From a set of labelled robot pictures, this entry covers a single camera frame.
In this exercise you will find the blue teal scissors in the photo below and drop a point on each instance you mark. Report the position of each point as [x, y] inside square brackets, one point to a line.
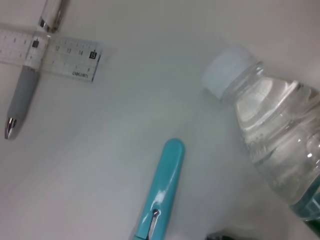
[167, 175]

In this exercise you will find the grey silver pen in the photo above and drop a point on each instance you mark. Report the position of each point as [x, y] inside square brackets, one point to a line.
[22, 95]

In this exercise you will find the clear green-label water bottle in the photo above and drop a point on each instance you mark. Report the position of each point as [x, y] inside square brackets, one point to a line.
[270, 125]

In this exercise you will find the clear plastic ruler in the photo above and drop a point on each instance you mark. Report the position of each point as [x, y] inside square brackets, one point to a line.
[70, 57]

